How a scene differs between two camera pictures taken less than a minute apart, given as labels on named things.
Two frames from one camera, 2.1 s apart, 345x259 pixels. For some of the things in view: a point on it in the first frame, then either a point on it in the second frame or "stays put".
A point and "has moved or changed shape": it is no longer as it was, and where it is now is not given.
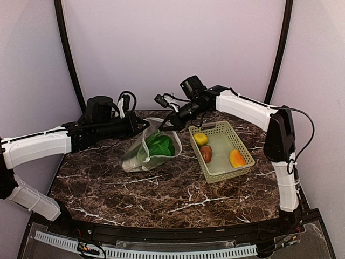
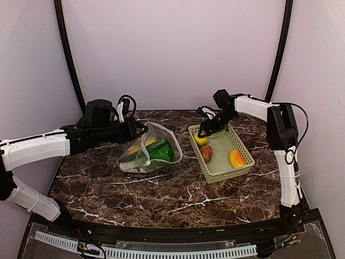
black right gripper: [178, 123] → [205, 124]
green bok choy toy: [157, 144] has moved or changed shape
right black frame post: [288, 16] stays put
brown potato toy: [206, 151] stays put
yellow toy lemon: [200, 138] stays put
